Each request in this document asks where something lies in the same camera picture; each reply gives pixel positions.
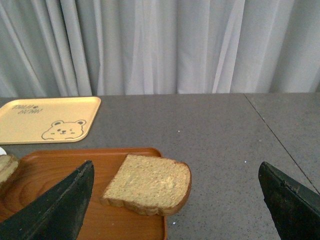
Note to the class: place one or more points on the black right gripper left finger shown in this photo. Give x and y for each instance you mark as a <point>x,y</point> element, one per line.
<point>58,214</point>

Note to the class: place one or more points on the white round plate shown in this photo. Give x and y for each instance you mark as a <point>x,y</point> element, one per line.
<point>2,151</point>

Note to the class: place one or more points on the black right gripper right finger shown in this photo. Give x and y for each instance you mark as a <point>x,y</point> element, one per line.
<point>294,208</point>

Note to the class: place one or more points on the bread slice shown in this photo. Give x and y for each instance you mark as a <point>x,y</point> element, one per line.
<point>8,166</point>
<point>149,185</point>

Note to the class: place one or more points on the grey curtain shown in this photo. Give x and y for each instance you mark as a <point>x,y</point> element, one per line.
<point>64,48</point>

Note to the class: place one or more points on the yellow bear tray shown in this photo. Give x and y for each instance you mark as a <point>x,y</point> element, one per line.
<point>47,120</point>

